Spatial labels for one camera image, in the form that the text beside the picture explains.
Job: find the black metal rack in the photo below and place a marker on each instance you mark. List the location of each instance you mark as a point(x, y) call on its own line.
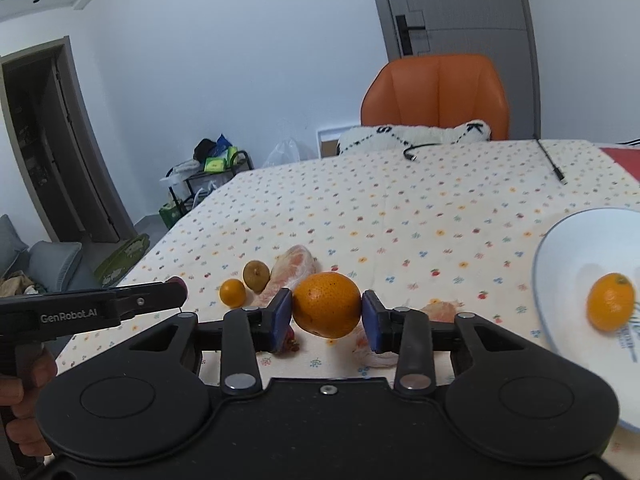
point(242, 160)

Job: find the brown kiwi fruit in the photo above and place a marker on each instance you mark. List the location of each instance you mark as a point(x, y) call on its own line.
point(256, 276)

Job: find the clear plastic bag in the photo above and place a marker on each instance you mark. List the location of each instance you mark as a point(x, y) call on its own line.
point(282, 152)

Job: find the large orange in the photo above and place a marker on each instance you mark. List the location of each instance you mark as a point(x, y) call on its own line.
point(326, 305)

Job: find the brown door frame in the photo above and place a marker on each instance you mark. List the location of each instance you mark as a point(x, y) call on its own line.
point(60, 135)

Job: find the small pomelo piece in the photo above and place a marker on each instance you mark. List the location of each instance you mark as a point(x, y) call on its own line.
point(440, 311)

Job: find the green paper bag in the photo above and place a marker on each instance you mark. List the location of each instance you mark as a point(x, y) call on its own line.
point(170, 211)

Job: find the peeled pomelo segment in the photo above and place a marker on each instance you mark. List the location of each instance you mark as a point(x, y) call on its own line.
point(295, 267)

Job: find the grey sofa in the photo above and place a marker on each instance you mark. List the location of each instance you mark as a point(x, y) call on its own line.
point(10, 245)

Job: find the green mat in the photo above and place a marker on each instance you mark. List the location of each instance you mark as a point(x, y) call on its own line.
point(122, 257)

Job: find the grey cushion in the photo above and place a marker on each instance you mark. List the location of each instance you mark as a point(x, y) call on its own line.
point(55, 262)

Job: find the medium orange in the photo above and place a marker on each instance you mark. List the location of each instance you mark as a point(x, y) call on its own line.
point(610, 301)

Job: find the white framed board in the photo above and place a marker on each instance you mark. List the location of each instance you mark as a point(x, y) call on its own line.
point(327, 142)

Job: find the person's left hand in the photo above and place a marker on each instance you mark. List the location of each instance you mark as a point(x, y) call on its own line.
point(37, 367)

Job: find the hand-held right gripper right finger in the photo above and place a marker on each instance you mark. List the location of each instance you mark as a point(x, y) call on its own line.
point(372, 322)

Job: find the green packet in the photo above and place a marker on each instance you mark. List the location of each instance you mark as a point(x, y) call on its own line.
point(215, 164)

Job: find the black bag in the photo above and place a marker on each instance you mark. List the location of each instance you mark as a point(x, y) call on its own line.
point(204, 149)

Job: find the blue packet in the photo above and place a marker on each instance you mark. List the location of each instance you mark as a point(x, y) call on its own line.
point(223, 143)

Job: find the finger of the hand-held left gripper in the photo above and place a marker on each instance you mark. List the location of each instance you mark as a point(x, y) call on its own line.
point(150, 297)

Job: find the floral tablecloth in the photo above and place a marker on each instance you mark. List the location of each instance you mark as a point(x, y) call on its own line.
point(400, 220)

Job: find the small dark red fruit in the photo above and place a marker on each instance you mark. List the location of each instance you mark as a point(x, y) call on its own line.
point(291, 344)

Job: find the yellow-green packet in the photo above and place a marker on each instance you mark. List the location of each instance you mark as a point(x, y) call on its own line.
point(232, 155)

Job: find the white bowl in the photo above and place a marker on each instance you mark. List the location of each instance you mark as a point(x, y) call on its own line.
point(570, 270)

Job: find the small orange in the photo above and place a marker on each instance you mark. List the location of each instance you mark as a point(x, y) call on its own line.
point(232, 293)

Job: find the orange chair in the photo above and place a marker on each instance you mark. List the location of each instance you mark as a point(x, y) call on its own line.
point(435, 95)

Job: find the grey door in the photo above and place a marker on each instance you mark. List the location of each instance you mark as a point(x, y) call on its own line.
point(450, 0)

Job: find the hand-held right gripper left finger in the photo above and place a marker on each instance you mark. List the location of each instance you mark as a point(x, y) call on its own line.
point(282, 320)

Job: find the red cloth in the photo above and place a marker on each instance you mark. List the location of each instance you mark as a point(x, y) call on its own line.
point(625, 160)

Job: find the white pillow with black letters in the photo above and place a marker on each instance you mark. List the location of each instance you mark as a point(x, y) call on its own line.
point(400, 137)

